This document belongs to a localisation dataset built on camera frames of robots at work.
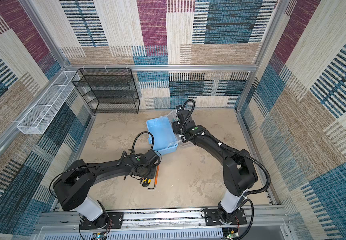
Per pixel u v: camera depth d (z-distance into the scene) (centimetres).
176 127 80
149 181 85
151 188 83
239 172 46
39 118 71
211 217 73
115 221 73
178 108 77
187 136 63
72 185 45
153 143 82
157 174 87
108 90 111
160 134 102
